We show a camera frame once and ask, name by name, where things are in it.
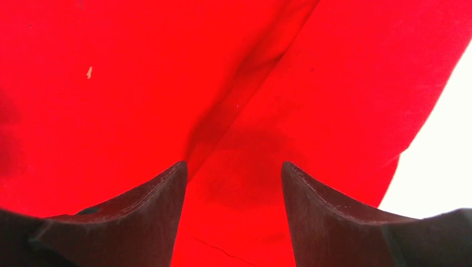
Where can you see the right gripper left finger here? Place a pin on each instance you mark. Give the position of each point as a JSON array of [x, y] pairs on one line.
[[136, 228]]

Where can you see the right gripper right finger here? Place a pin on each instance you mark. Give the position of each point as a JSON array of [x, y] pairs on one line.
[[329, 228]]

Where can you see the red t-shirt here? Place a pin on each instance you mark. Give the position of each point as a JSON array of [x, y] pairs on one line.
[[371, 98]]

